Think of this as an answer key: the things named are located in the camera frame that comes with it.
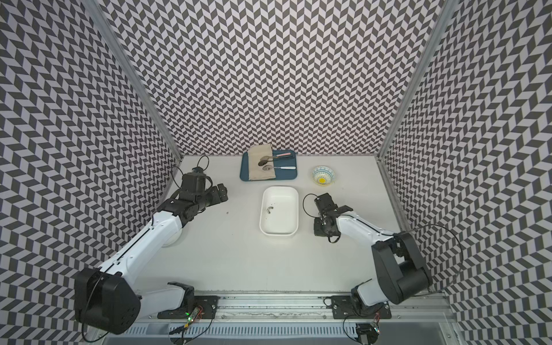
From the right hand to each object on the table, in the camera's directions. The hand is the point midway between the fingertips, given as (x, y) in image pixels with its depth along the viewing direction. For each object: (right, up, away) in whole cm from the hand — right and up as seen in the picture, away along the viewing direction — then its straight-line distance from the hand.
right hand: (323, 234), depth 89 cm
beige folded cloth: (-33, +37, +30) cm, 58 cm away
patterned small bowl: (+4, +24, +20) cm, 31 cm away
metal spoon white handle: (-24, +29, +24) cm, 44 cm away
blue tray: (-18, +25, +20) cm, 37 cm away
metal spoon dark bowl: (-28, +31, +27) cm, 50 cm away
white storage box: (-19, +8, +8) cm, 22 cm away
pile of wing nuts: (-24, +9, +9) cm, 27 cm away
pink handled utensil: (-16, +35, +21) cm, 44 cm away
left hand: (-43, +17, -5) cm, 47 cm away
